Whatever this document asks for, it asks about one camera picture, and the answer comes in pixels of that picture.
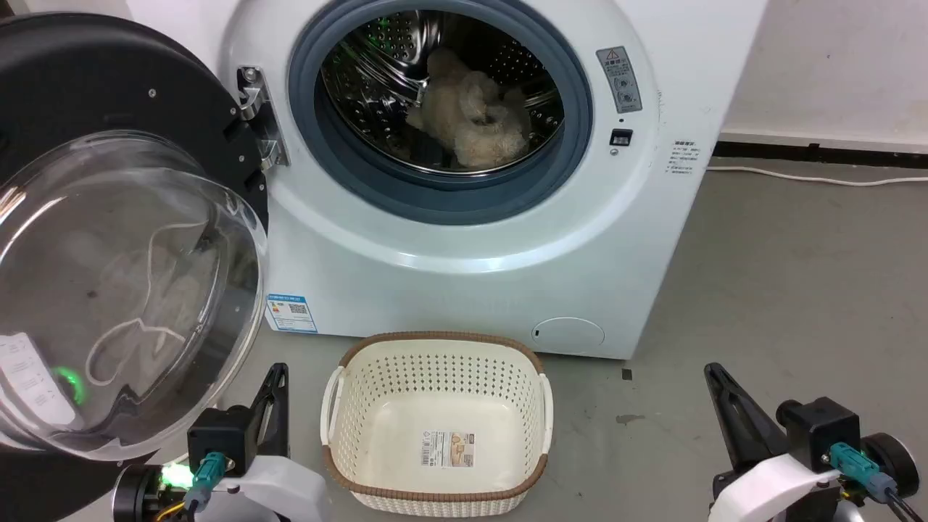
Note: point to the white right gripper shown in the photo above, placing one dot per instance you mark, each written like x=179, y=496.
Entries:
x=779, y=489

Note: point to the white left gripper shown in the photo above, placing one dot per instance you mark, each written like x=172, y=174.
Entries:
x=279, y=489

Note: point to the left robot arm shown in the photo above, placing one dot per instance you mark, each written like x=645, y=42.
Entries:
x=141, y=496

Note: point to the black washer door glass bowl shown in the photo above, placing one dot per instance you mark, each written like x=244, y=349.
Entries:
x=109, y=275

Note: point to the white front-load washing machine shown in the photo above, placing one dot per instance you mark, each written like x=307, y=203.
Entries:
x=464, y=275

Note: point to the chrome door hinge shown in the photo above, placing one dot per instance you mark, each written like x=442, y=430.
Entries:
x=257, y=116

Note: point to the black door latch slot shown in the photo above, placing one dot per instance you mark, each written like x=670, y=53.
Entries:
x=621, y=137

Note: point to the blue energy label sticker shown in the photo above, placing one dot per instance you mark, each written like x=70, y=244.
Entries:
x=291, y=313

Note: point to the cream laundry basket brown rim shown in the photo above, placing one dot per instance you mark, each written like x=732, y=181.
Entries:
x=435, y=435

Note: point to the paper label in basket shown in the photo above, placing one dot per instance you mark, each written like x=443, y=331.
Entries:
x=448, y=449

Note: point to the round filter cover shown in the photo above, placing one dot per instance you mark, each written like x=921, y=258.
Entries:
x=569, y=335

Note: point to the black text sticker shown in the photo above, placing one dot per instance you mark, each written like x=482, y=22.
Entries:
x=684, y=158

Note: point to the steel washer drum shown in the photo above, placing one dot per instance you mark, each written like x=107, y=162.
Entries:
x=391, y=80

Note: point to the beige plush toy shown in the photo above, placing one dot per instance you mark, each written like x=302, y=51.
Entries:
x=471, y=116

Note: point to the grey warning sticker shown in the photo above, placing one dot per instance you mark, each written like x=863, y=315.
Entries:
x=620, y=78

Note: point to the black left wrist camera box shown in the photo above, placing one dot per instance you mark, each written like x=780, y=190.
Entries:
x=221, y=438

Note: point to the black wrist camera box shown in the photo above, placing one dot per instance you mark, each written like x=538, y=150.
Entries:
x=823, y=431
x=221, y=438

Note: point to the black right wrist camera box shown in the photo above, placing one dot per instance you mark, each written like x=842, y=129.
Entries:
x=823, y=431

